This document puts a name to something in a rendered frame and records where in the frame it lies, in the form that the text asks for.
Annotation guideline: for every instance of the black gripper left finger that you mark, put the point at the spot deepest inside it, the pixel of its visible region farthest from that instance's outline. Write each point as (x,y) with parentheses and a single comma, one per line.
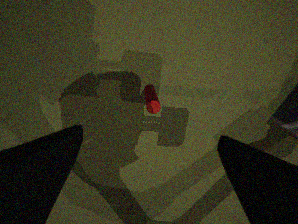
(32,175)

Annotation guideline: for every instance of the red peg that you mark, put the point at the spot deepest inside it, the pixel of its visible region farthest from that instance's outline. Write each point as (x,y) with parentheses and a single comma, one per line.
(152,103)

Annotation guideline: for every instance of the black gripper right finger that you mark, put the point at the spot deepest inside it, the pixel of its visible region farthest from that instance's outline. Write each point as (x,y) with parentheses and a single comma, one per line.
(266,186)

